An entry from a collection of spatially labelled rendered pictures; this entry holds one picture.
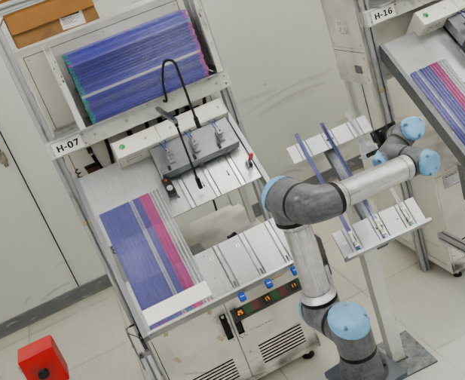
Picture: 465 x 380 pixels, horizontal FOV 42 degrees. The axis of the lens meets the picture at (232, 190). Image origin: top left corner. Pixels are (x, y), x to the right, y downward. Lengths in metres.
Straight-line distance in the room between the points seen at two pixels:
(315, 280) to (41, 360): 1.04
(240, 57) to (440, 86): 1.71
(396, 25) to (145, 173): 1.39
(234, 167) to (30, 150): 1.80
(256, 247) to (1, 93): 2.11
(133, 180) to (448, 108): 1.34
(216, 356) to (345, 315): 1.00
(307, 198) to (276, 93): 2.62
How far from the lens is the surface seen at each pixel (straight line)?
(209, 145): 2.41
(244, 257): 2.26
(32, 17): 2.66
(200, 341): 2.64
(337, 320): 1.82
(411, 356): 2.81
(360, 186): 1.69
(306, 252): 1.80
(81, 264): 4.17
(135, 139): 2.43
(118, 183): 2.44
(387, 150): 1.92
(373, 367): 1.90
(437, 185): 2.90
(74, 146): 2.41
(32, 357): 2.31
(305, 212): 1.63
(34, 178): 3.96
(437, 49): 2.89
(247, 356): 2.76
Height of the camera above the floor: 1.87
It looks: 22 degrees down
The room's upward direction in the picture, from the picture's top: 20 degrees counter-clockwise
